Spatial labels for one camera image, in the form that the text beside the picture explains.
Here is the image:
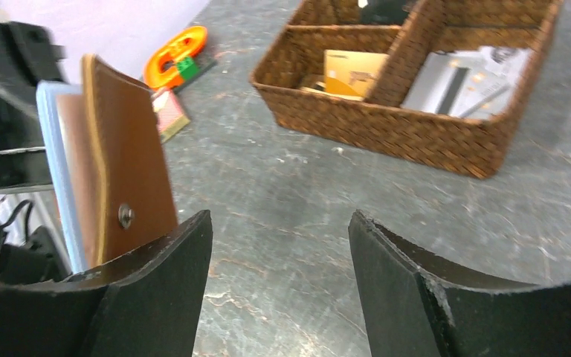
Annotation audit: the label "dark grey card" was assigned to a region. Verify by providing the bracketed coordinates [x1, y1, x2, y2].
[360, 0, 416, 25]

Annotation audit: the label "white cards in basket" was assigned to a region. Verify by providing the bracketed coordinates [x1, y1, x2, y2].
[401, 46, 532, 120]

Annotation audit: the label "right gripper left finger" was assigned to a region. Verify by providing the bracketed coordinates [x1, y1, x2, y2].
[0, 210, 213, 356]

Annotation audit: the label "pink card on table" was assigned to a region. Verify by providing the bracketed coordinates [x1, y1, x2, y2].
[152, 89, 190, 143]

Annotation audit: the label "green toy block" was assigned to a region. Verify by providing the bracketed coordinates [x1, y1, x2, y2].
[175, 56, 200, 82]

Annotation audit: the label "brown leather card holder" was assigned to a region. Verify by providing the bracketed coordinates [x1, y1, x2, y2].
[36, 54, 178, 273]

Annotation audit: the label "brown wicker divided basket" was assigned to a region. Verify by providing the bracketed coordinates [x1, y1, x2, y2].
[250, 1, 562, 179]

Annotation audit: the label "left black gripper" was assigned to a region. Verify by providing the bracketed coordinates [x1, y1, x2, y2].
[0, 22, 64, 193]

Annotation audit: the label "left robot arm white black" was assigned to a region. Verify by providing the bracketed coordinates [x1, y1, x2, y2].
[0, 21, 65, 283]

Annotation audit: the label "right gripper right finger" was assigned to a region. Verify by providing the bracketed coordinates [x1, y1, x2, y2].
[348, 210, 571, 357]

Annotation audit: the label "gold card in basket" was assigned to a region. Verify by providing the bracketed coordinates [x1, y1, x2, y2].
[299, 50, 389, 101]

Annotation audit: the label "orange plastic letter toy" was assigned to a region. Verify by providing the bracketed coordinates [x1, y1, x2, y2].
[143, 25, 208, 91]

